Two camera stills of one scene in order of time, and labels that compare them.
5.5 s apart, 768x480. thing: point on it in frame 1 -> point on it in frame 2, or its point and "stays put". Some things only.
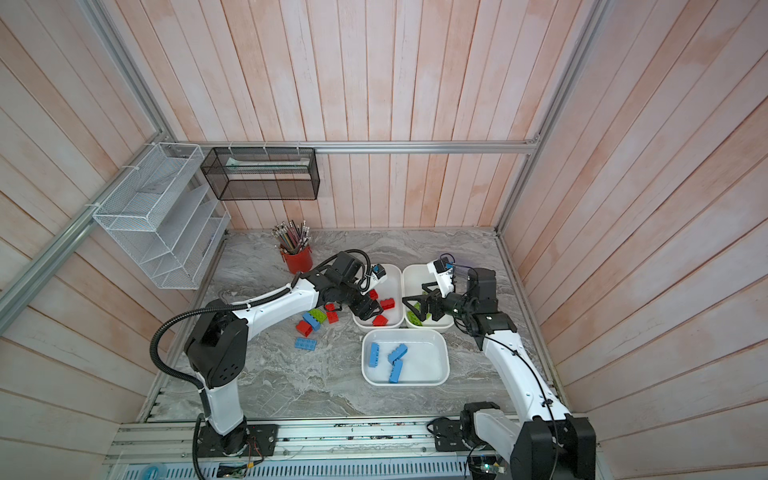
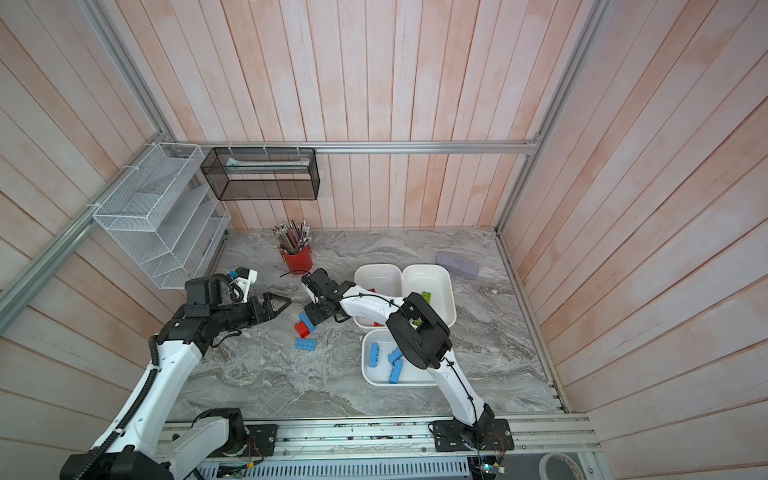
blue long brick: x=374 y=355 stays put
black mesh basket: x=263 y=173 stays put
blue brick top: x=397 y=353 stays put
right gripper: x=424 y=298 -> x=313 y=312
